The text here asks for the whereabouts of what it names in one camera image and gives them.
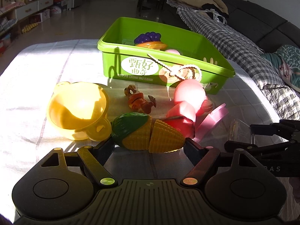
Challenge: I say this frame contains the clear plastic tray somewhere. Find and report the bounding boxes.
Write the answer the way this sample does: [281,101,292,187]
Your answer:
[228,119,255,144]

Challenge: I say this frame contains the toy corn cob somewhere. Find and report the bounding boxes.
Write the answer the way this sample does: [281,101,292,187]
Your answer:
[111,112,185,153]

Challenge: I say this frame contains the yellow toy bowl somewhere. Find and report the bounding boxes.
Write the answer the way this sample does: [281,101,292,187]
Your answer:
[47,81,112,142]

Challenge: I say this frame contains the brown toy hand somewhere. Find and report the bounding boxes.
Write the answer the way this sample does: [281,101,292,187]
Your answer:
[203,57,218,65]

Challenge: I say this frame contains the grey checked blanket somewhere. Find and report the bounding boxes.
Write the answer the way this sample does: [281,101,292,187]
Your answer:
[167,0,299,120]

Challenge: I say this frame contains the pink round toy figure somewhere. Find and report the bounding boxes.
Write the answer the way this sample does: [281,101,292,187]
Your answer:
[163,79,213,139]

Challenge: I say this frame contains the teal patterned pillow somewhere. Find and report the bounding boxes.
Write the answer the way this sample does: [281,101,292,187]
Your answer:
[261,44,300,92]

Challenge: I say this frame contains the orange toy lobster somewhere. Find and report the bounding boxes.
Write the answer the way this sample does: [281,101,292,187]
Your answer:
[124,84,157,114]

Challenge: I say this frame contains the dark grey sofa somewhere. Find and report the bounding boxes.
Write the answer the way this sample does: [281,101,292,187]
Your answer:
[222,0,299,52]

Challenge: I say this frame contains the green plastic bin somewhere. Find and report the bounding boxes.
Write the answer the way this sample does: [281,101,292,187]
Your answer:
[97,17,236,95]

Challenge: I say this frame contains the pink white toy egg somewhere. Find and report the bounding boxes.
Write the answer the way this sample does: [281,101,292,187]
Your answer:
[165,49,181,55]

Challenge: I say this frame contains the orange toy hamburger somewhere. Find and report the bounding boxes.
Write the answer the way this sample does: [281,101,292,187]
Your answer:
[136,41,168,50]

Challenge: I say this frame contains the purple toy grapes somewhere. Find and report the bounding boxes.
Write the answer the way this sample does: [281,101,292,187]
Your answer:
[134,31,161,44]

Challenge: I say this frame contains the white drawer cabinet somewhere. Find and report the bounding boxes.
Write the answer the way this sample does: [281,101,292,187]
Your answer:
[1,0,53,21]

